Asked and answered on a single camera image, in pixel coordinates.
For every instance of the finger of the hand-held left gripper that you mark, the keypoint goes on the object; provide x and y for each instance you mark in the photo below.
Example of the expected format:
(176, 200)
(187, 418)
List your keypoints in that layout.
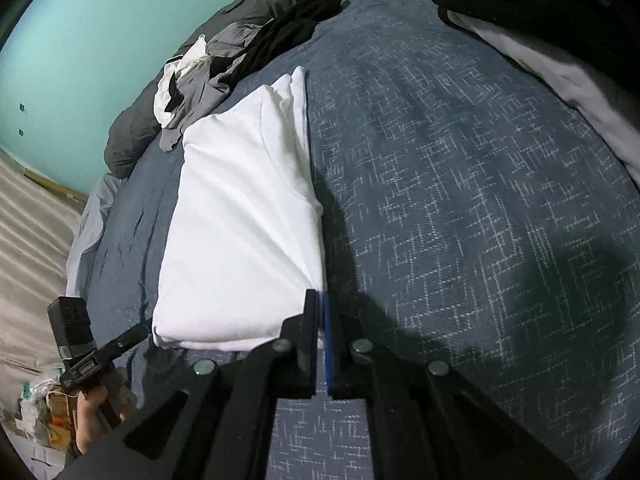
(125, 342)

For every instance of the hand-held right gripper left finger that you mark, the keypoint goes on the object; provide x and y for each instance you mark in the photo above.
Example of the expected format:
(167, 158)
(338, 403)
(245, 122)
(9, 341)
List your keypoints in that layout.
(312, 340)

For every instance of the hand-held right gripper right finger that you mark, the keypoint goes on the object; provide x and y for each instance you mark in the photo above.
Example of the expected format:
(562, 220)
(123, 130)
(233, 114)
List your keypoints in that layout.
(328, 345)

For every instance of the white long-sleeve shirt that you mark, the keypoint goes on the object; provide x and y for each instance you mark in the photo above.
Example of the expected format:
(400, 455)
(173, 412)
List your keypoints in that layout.
(240, 210)

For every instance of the person's left hand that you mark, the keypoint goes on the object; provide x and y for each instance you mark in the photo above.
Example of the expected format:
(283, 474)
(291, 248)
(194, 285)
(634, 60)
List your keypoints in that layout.
(87, 425)

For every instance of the crumpled plastic bag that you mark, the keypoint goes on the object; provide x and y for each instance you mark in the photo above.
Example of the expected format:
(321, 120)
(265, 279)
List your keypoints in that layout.
(37, 387)

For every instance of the light grey sheet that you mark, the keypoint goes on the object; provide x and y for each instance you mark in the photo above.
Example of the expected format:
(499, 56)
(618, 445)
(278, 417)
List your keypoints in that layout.
(87, 230)

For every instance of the bed with blue sheet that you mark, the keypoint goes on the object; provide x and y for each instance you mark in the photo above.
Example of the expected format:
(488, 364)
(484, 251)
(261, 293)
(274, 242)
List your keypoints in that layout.
(450, 185)

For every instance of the dark grey duvet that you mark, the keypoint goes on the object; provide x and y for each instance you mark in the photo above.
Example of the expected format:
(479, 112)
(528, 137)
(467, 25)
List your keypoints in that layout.
(140, 125)

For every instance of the white garment with black trim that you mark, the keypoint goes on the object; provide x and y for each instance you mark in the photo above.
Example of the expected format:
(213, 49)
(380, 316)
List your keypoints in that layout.
(165, 95)

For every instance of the grey garment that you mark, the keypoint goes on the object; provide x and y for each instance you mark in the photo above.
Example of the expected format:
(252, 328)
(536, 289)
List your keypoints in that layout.
(200, 95)

